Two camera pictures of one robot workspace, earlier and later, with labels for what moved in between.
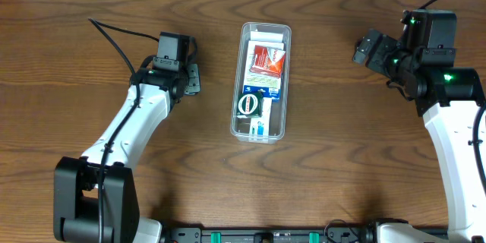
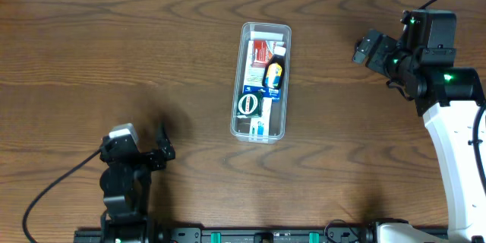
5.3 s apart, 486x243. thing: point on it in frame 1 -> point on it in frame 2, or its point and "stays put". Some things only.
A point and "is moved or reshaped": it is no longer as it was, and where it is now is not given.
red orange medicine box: [268, 61] is moved or reshaped
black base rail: [295, 235] stays put
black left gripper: [193, 78] -> [142, 156]
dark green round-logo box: [250, 104] stays put
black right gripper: [369, 49] stays put
